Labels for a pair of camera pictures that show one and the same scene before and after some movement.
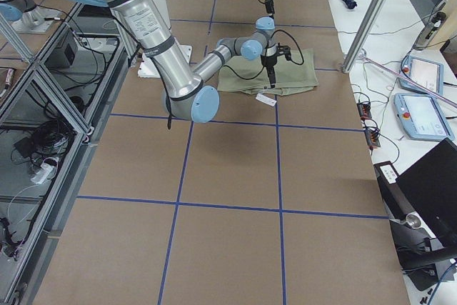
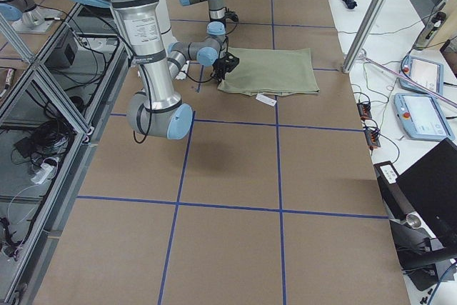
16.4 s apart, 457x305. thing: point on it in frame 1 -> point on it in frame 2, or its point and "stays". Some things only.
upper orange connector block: x=364 y=109 stays
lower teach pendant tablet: x=422 y=116 stays
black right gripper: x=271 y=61 -> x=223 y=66
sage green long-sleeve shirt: x=294 y=76 stays
